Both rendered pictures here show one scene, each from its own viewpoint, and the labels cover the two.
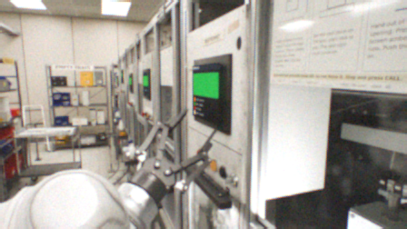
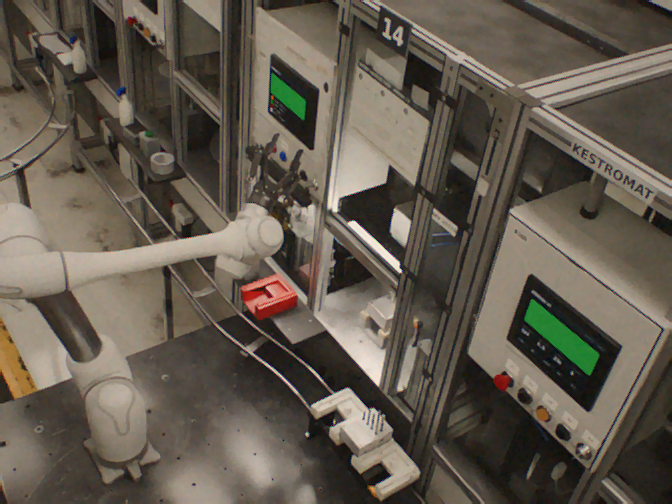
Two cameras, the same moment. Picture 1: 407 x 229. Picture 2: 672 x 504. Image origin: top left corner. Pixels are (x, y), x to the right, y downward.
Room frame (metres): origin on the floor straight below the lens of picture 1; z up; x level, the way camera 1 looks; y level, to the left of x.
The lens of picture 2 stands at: (-1.25, 0.45, 2.73)
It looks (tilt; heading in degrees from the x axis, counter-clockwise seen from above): 39 degrees down; 340
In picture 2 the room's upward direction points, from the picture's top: 8 degrees clockwise
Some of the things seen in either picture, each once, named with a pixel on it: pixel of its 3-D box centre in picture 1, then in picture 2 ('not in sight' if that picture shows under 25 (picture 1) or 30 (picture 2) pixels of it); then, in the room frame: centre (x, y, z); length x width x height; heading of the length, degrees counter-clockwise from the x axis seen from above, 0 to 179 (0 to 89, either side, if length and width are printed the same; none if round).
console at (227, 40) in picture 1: (242, 101); (320, 99); (0.82, -0.13, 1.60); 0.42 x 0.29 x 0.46; 21
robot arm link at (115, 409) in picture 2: not in sight; (117, 415); (0.29, 0.55, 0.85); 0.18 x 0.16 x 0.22; 12
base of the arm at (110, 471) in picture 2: not in sight; (123, 451); (0.26, 0.54, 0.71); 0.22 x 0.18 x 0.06; 21
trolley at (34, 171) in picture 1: (51, 155); not in sight; (3.92, 2.36, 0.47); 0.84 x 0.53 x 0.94; 105
